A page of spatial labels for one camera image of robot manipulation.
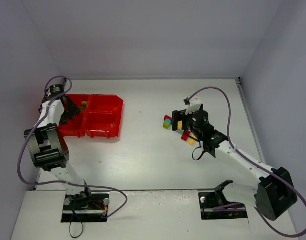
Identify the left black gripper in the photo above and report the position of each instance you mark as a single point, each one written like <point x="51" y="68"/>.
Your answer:
<point x="68" y="111"/>

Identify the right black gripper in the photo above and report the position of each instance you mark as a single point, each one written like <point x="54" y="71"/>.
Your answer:
<point x="176" y="120"/>

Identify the yellow square lego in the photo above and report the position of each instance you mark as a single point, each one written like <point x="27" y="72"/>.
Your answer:
<point x="179" y="127"/>

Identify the green long lego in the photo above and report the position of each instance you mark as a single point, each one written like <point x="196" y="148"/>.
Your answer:
<point x="82" y="105"/>

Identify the small red lego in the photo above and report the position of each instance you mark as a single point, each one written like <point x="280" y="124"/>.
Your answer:
<point x="184" y="137"/>

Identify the yellow long lego plate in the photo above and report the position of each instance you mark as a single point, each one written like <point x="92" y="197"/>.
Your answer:
<point x="191" y="142"/>

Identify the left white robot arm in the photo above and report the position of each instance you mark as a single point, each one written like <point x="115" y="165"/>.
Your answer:
<point x="46" y="146"/>

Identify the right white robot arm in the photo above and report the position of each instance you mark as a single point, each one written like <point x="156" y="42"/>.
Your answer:
<point x="269" y="190"/>

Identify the red lego brick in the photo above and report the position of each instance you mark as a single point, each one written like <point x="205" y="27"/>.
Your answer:
<point x="166" y="117"/>

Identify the red divided bin tray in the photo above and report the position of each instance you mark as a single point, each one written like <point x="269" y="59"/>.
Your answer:
<point x="101" y="118"/>

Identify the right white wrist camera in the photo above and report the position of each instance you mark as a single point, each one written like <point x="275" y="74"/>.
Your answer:
<point x="192" y="104"/>

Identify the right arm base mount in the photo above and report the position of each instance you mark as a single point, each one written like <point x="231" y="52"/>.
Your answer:
<point x="214" y="206"/>

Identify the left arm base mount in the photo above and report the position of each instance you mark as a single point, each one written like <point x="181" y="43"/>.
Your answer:
<point x="85" y="207"/>

